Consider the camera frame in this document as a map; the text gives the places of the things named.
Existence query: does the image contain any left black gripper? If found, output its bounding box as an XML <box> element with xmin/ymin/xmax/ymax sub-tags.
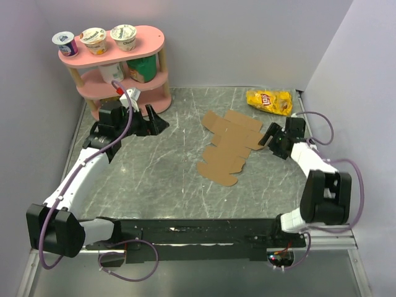
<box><xmin>116</xmin><ymin>104</ymin><xmax>169</xmax><ymax>139</ymax></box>

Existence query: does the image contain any brown cardboard box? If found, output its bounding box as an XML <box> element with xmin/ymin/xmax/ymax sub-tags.
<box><xmin>196</xmin><ymin>110</ymin><xmax>264</xmax><ymax>186</ymax></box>

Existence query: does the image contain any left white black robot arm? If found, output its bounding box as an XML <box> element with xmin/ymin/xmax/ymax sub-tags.
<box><xmin>26</xmin><ymin>101</ymin><xmax>169</xmax><ymax>257</ymax></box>

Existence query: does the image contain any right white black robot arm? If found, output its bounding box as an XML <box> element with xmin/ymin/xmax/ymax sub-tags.
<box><xmin>259</xmin><ymin>117</ymin><xmax>352</xmax><ymax>247</ymax></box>

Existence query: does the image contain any yellow Lays chips bag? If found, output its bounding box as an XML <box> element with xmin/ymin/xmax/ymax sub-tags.
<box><xmin>246</xmin><ymin>90</ymin><xmax>293</xmax><ymax>116</ymax></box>

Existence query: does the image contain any green can on middle shelf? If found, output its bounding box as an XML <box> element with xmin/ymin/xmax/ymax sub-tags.
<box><xmin>126</xmin><ymin>55</ymin><xmax>157</xmax><ymax>83</ymax></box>

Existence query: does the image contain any white cup on middle shelf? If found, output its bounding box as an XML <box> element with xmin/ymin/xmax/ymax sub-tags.
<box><xmin>98</xmin><ymin>62</ymin><xmax>124</xmax><ymax>84</ymax></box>

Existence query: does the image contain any pink three-tier shelf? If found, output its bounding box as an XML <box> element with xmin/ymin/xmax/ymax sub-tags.
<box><xmin>58</xmin><ymin>25</ymin><xmax>171</xmax><ymax>119</ymax></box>

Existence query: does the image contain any white Chobani yogurt cup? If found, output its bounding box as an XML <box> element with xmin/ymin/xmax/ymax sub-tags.
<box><xmin>110</xmin><ymin>24</ymin><xmax>137</xmax><ymax>51</ymax></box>

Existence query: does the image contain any peach Chobani yogurt cup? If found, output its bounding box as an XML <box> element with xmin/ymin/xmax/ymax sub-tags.
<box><xmin>79</xmin><ymin>27</ymin><xmax>107</xmax><ymax>55</ymax></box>

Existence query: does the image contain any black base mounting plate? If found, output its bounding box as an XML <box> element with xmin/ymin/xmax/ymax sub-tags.
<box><xmin>87</xmin><ymin>218</ymin><xmax>306</xmax><ymax>264</ymax></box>

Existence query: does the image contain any blue white yogurt cup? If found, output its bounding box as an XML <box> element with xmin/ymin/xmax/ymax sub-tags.
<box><xmin>52</xmin><ymin>31</ymin><xmax>78</xmax><ymax>57</ymax></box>

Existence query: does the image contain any electronics board with LEDs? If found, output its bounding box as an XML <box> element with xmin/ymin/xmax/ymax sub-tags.
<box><xmin>267</xmin><ymin>251</ymin><xmax>295</xmax><ymax>268</ymax></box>

